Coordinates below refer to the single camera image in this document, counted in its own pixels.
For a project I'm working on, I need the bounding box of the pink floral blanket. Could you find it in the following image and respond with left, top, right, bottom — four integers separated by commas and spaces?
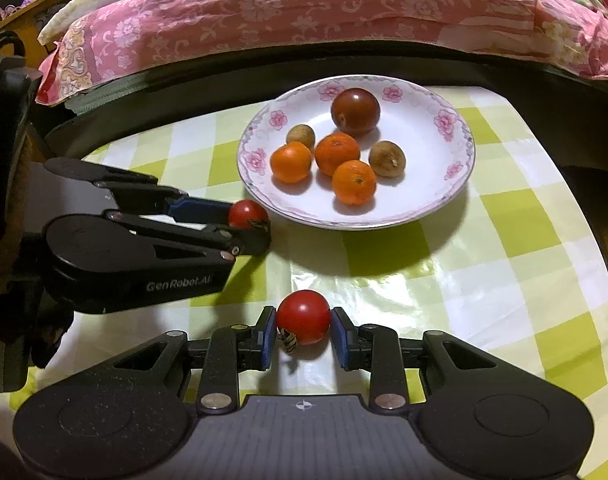
36, 0, 608, 107

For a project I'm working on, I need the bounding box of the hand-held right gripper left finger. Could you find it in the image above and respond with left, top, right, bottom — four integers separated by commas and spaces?
64, 306, 277, 415

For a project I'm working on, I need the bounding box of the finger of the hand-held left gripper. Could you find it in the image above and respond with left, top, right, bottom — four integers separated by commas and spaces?
44, 157, 235, 224
104, 211, 273, 262

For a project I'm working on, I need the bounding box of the orange mandarin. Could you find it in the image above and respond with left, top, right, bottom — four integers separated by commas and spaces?
314, 132, 361, 177
332, 160, 377, 207
269, 141, 313, 185

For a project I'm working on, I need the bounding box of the white floral rim plate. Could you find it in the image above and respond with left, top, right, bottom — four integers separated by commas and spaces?
236, 75, 477, 231

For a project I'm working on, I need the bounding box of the grey-green mattress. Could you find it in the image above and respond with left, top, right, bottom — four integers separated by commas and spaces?
65, 71, 155, 112

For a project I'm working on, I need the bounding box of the brown longan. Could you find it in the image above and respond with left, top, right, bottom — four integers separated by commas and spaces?
286, 125, 317, 151
369, 140, 405, 179

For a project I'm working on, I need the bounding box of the dark bed frame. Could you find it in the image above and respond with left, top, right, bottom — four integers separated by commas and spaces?
34, 35, 608, 171

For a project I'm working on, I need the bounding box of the green checkered tablecloth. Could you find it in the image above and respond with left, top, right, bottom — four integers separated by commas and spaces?
0, 85, 608, 480

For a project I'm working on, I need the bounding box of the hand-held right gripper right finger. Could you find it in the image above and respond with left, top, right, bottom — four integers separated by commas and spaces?
330, 306, 545, 414

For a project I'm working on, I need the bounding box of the red cherry tomato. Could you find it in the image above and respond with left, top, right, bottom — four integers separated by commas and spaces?
228, 200, 269, 231
276, 290, 331, 353

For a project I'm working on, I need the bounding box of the wooden cabinet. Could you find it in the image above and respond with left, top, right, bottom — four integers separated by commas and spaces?
0, 0, 104, 56

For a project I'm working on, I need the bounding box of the dark red tomato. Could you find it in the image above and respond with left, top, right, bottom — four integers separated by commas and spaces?
331, 88, 381, 136

